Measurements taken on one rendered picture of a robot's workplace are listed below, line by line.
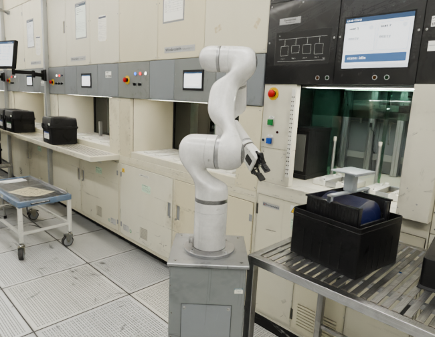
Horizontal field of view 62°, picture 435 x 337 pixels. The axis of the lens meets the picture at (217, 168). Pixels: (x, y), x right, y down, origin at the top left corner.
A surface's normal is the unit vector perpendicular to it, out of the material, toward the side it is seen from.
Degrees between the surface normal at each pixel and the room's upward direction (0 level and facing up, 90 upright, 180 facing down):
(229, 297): 90
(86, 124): 90
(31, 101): 90
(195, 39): 90
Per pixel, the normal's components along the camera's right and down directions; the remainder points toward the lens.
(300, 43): -0.70, 0.10
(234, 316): 0.00, 0.19
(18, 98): 0.71, 0.17
